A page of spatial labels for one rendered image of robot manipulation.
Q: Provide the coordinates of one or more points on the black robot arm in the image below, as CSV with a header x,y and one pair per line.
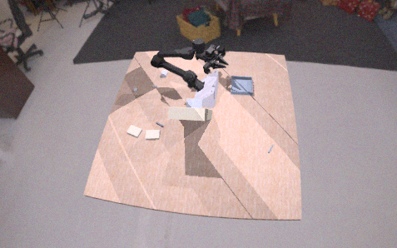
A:
x,y
197,48

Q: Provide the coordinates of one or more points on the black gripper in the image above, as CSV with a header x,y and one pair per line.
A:
x,y
213,61

